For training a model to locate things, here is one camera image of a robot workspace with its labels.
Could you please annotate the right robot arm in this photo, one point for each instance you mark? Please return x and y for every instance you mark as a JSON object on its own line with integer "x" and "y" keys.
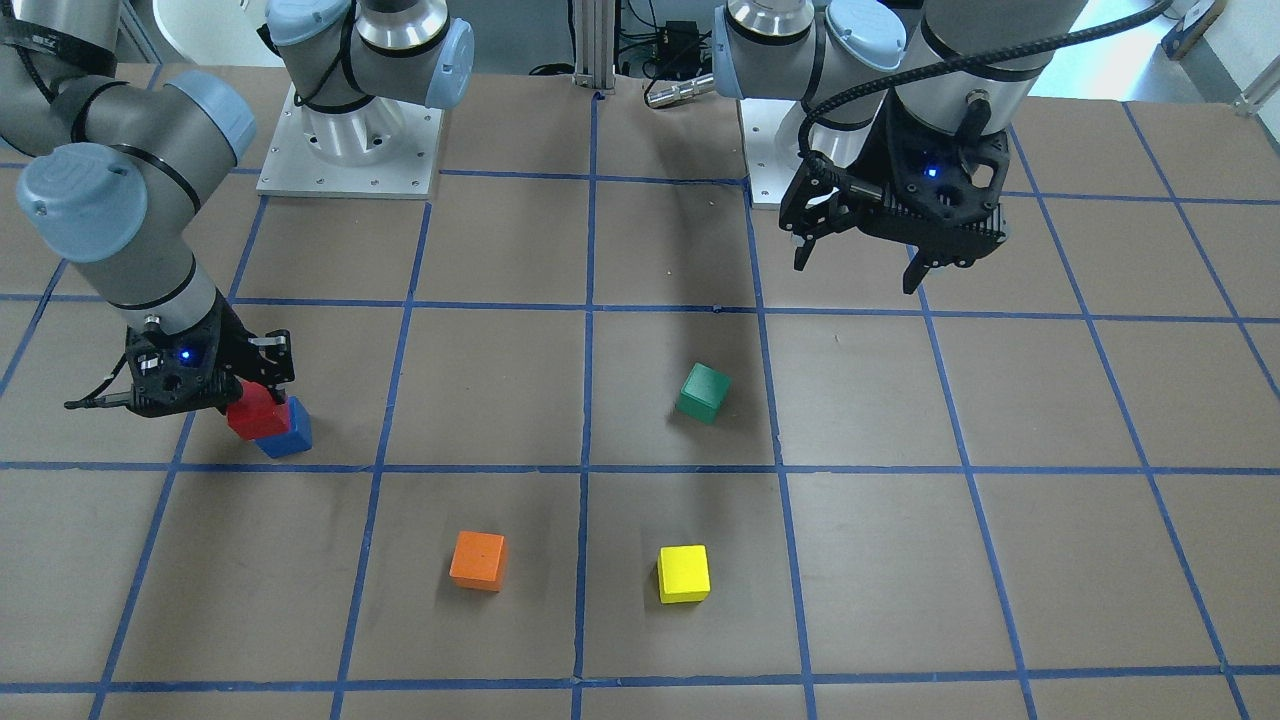
{"x": 116, "y": 172}

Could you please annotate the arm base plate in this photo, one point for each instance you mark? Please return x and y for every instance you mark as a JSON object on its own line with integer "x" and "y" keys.
{"x": 386, "y": 150}
{"x": 769, "y": 146}

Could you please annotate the aluminium frame post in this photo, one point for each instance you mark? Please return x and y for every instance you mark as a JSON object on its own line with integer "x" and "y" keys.
{"x": 594, "y": 35}

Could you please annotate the red wooden block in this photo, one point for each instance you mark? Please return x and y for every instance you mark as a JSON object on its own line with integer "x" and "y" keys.
{"x": 256, "y": 414}

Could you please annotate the green wooden block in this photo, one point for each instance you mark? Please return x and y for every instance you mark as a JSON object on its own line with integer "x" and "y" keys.
{"x": 702, "y": 394}

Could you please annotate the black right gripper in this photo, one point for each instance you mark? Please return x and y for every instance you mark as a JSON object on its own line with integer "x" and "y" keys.
{"x": 228, "y": 347}

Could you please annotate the yellow wooden block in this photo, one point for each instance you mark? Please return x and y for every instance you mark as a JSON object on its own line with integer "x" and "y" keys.
{"x": 683, "y": 574}

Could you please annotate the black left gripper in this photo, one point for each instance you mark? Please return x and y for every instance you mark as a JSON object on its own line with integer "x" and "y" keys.
{"x": 879, "y": 150}

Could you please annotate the orange wooden block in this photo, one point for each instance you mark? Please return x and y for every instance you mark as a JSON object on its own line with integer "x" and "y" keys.
{"x": 479, "y": 561}

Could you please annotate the blue wooden block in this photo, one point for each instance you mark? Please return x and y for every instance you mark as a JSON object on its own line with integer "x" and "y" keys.
{"x": 296, "y": 439}

